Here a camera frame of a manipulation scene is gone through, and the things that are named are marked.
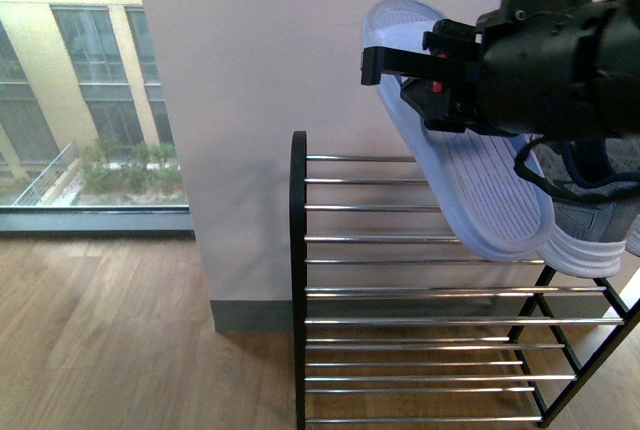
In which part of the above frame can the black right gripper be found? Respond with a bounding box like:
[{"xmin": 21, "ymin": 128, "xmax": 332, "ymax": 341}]
[{"xmin": 361, "ymin": 19, "xmax": 488, "ymax": 133}]

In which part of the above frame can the light blue slipper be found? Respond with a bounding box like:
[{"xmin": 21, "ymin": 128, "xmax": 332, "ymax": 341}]
[{"xmin": 361, "ymin": 0, "xmax": 556, "ymax": 261}]

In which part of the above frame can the grey sneaker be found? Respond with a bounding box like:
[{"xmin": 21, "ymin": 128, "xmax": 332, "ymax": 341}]
[{"xmin": 518, "ymin": 137, "xmax": 639, "ymax": 278}]

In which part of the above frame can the black metal shoe rack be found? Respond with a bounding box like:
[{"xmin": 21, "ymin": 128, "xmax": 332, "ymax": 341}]
[{"xmin": 289, "ymin": 131, "xmax": 639, "ymax": 429}]

